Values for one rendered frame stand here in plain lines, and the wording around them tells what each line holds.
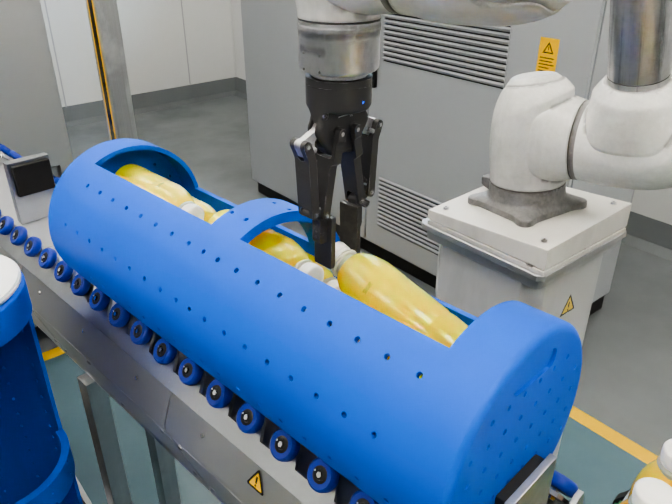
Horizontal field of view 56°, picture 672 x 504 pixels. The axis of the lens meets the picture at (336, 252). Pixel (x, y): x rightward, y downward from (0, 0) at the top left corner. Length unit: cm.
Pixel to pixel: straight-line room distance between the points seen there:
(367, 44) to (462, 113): 198
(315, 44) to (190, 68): 560
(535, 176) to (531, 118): 12
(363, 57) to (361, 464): 43
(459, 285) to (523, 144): 34
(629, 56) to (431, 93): 165
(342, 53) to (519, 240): 68
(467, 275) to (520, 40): 125
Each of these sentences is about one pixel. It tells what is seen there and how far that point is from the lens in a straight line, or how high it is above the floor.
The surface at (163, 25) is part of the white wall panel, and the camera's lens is 612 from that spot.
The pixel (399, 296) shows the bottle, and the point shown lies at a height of 121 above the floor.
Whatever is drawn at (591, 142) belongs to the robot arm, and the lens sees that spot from 126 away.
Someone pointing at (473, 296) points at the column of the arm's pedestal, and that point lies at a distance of 141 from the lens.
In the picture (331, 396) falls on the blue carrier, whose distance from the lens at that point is 71.
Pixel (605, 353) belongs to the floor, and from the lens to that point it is 287.
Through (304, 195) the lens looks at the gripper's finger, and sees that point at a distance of 74.
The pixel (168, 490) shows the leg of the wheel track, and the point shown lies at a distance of 199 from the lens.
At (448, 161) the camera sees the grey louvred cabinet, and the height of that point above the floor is 66.
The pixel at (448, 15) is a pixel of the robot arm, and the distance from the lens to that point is 63.
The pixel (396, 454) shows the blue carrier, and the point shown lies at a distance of 67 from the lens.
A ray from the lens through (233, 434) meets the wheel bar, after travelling 100.
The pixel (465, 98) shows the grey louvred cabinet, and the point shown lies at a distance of 265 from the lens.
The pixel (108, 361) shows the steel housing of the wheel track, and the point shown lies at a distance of 128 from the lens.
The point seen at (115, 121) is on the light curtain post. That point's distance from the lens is 193.
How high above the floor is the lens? 161
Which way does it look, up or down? 28 degrees down
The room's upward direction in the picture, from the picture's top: straight up
